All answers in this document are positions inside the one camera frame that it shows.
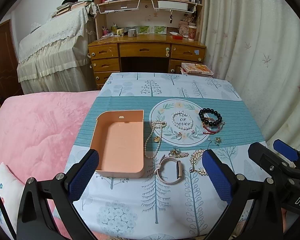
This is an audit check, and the gold leaf hair comb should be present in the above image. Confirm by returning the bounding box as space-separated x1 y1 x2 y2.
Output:
189 149 207 176

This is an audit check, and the blue flower drop earring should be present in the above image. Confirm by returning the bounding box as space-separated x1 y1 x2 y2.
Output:
208 137 222 146

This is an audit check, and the red string bracelet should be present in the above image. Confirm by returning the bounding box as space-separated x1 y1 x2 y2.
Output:
202 119 225 135

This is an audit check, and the black bead bracelet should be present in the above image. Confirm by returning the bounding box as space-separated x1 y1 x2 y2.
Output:
198 107 223 127

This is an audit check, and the white pearl bracelet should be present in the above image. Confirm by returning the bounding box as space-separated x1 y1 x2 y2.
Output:
171 110 194 131

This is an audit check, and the long pearl necklace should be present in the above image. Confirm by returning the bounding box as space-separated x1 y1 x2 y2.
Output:
144 120 168 159

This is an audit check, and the white embroidered pillow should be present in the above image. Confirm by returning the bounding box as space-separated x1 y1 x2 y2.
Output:
0 163 24 238

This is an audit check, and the pink bed blanket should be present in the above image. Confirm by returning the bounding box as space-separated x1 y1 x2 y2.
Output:
0 91 99 185

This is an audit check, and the tree-print tablecloth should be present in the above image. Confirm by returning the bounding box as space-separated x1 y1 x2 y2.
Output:
65 73 267 239

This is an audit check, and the pink plastic tray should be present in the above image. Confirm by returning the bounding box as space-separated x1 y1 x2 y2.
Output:
90 110 144 179

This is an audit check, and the white floral curtain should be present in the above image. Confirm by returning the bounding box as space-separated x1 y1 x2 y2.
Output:
201 0 300 150

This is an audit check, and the brown wooden door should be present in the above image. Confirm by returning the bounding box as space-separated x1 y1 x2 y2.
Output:
0 20 23 103

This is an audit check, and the red paper cup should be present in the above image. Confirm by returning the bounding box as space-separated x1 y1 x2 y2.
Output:
188 25 197 41

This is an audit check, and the lace-covered piano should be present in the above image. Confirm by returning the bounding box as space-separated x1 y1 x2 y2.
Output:
17 4 96 94

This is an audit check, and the wooden desk with drawers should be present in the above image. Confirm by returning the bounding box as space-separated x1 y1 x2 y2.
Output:
88 34 206 90

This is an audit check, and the metal mug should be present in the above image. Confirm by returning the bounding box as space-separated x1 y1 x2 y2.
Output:
128 29 137 37

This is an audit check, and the wooden bookshelf hutch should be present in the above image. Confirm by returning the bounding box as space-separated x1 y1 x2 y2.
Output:
94 0 204 41

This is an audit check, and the stack of books on piano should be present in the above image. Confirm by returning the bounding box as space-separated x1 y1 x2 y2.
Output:
51 0 92 18

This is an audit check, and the silver ring pink stone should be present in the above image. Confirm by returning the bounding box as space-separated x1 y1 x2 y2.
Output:
191 130 198 138

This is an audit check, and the silver ring red stone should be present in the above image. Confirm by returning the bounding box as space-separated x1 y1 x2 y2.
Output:
175 132 183 140

